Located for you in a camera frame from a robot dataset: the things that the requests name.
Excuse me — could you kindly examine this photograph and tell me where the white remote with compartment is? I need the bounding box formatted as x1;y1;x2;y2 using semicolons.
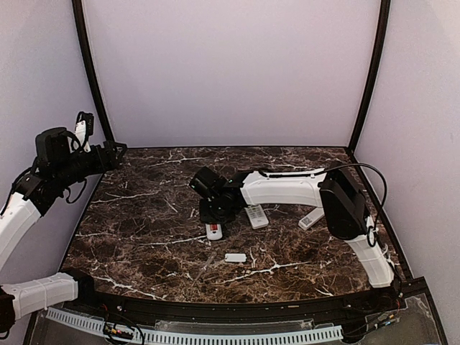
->
205;224;223;241

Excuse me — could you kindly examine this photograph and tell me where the white remote with green buttons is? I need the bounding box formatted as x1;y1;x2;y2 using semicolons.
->
245;205;269;229

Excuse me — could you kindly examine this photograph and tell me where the clear handle screwdriver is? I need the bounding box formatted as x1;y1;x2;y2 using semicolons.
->
192;252;217;287

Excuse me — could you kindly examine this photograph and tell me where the white battery cover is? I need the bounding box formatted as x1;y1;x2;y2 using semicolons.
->
224;253;247;263

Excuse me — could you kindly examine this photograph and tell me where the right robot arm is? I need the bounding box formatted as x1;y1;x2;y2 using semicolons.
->
189;162;397;312

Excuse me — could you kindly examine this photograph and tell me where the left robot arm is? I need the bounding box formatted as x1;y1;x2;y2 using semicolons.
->
1;127;127;338

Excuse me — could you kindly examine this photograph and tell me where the slim white remote control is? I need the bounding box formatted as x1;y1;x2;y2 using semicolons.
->
298;208;324;230

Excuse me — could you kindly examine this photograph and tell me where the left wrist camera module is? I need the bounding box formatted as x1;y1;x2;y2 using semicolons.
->
75;111;94;152

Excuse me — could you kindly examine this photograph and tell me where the white slotted cable duct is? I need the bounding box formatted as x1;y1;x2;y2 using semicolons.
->
46;308;344;344

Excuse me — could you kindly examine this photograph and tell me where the black front rail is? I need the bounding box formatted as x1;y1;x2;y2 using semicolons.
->
42;278;428;328

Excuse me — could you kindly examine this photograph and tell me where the black right frame post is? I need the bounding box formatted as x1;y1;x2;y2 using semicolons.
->
347;0;391;156

